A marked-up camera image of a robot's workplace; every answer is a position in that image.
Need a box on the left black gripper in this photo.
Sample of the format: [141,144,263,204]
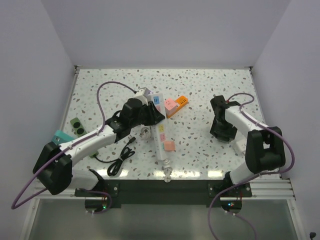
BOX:
[129,100,165,128]

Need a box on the long white power strip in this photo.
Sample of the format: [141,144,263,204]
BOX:
[149,92,171,169]

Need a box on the white cartoon cube socket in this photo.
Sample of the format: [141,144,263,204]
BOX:
[232,139,247,155]

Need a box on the small pink adapter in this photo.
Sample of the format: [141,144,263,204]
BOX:
[163,140,176,152]

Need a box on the black cable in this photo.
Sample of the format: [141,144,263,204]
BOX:
[94,136,137,177]

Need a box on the green power strip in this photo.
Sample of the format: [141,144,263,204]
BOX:
[69,117,100,159]

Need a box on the teal triangular power strip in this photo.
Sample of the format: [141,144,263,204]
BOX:
[51,130,75,145]

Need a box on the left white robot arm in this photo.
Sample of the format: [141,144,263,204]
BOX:
[33,98,166,196]

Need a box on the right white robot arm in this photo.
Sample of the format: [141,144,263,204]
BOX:
[210,95,286,197]

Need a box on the pink cube socket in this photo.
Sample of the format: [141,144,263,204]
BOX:
[164,98,178,118]

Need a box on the orange power strip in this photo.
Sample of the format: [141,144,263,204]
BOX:
[166,95,189,118]

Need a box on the black mounting base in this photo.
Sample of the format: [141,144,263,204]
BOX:
[74,178,253,210]

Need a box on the white base cord bundle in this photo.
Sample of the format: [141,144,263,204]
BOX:
[139,124,153,140]

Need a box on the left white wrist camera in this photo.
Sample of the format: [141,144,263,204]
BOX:
[134,87,151,105]

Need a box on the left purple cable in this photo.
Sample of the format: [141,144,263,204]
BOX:
[11,81,137,210]

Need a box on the purple cable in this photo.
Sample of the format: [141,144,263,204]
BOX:
[11,81,137,210]
[207,92,296,240]

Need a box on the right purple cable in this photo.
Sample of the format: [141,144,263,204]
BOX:
[207,92,296,240]

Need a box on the white strip cord bundle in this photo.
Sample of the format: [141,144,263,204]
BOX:
[161,159,173,183]

